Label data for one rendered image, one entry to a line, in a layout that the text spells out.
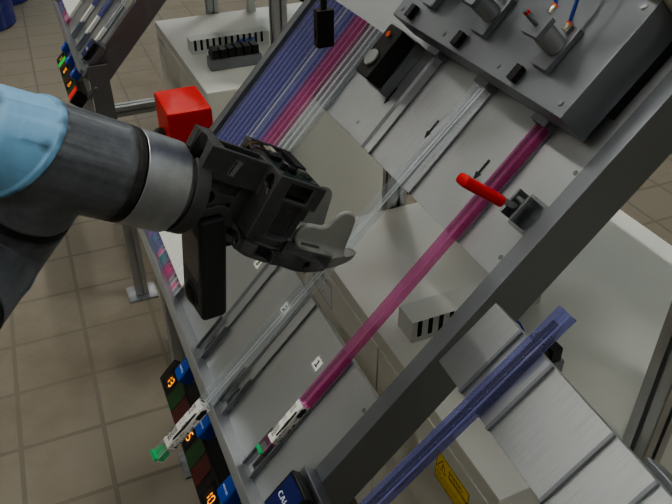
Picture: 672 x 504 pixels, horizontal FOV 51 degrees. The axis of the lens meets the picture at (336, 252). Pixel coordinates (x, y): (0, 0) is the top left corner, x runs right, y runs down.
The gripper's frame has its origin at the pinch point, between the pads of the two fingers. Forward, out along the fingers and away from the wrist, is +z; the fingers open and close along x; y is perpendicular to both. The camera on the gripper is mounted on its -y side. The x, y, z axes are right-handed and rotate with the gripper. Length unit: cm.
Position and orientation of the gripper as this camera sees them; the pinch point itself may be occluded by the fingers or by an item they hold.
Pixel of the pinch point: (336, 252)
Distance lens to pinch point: 71.2
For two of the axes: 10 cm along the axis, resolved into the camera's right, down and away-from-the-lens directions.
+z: 7.1, 1.7, 6.9
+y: 5.1, -8.0, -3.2
